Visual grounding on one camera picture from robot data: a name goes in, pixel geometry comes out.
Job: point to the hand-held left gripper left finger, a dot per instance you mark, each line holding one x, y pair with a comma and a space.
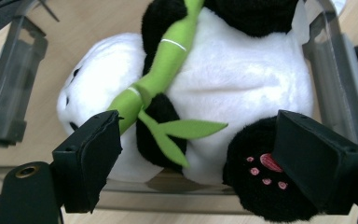
87, 161

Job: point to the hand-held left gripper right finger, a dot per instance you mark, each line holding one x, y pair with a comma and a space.
317, 158

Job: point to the clear plastic storage box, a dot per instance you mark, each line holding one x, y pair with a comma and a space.
12, 81

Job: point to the panda plush toy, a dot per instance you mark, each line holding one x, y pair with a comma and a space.
236, 74

